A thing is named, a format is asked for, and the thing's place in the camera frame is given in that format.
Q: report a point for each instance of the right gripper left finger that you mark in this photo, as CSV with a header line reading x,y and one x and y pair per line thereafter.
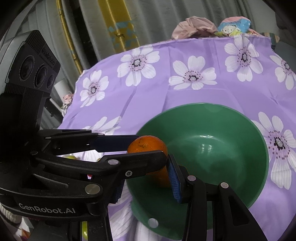
x,y
70,228

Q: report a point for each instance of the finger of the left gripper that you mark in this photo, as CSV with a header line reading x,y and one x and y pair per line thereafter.
x,y
126,165
72,141

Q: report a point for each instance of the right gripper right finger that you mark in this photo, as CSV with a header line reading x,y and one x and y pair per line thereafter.
x,y
231,219

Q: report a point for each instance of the orange mandarin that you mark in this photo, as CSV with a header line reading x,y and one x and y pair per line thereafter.
x,y
152,143

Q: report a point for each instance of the green plastic bowl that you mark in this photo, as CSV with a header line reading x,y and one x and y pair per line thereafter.
x,y
214,143

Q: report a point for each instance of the purple floral tablecloth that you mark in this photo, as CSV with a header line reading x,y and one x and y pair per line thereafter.
x,y
121,93

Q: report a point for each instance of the yellow patterned curtain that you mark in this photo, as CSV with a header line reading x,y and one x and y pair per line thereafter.
x,y
119,25

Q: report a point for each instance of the pink crumpled cloth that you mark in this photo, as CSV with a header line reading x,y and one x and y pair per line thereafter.
x,y
194,27

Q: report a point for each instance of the cartoon print pillow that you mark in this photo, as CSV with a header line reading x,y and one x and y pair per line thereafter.
x,y
233,26

